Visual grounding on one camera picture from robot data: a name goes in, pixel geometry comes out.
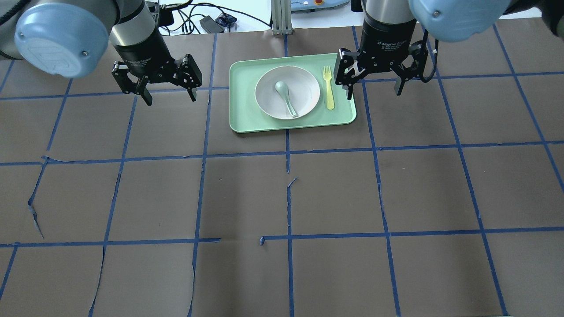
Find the mint green plastic tray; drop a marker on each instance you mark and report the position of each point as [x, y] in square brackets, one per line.
[245, 114]

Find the teach pendant with red button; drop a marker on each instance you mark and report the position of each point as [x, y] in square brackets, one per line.
[303, 6]

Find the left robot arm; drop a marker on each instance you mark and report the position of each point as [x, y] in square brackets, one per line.
[69, 38]

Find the pale green plastic spoon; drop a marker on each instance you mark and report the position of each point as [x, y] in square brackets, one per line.
[283, 90]

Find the aluminium frame post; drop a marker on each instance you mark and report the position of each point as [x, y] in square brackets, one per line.
[281, 23]

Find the white round plate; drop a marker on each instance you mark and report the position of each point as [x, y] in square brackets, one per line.
[304, 92]

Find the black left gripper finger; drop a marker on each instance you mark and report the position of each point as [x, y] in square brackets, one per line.
[191, 85]
[141, 90]

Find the black power adapter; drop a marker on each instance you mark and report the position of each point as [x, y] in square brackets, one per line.
[210, 25]

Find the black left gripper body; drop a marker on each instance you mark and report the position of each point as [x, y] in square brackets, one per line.
[142, 52]

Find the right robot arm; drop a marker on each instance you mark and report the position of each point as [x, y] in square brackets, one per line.
[454, 20]

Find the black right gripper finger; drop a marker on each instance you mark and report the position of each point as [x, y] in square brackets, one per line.
[403, 75]
[350, 81]

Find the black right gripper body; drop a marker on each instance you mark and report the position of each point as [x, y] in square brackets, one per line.
[384, 43]

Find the yellow plastic fork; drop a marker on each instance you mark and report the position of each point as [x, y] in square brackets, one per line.
[327, 77]

